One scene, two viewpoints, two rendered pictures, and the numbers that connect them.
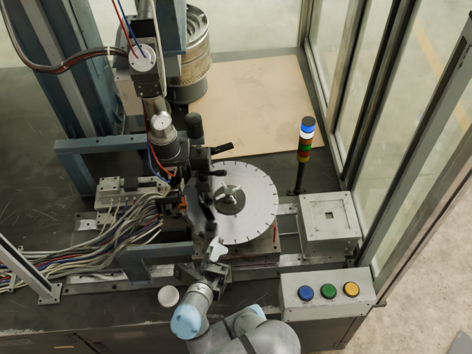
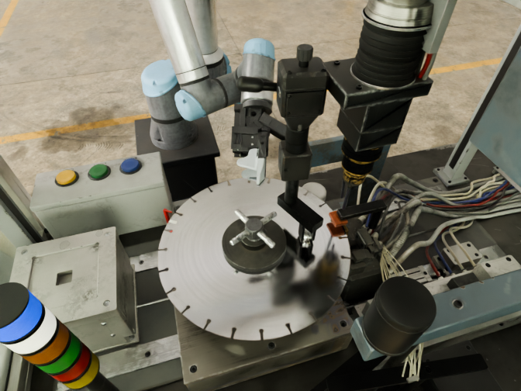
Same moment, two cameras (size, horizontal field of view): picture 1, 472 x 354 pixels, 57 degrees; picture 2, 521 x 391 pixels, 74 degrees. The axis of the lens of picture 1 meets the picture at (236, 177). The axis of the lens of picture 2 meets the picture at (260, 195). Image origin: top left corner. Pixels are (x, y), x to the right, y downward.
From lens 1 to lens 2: 1.34 m
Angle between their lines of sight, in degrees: 77
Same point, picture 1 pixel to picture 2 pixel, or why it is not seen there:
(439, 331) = not seen: outside the picture
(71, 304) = (419, 172)
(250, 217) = (209, 219)
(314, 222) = (97, 259)
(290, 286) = (150, 171)
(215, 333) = (229, 76)
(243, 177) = (235, 297)
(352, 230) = (29, 254)
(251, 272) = not seen: hidden behind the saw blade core
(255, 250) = not seen: hidden behind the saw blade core
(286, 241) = (159, 288)
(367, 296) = (47, 174)
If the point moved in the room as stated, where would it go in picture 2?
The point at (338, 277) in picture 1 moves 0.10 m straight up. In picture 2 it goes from (79, 189) to (60, 154)
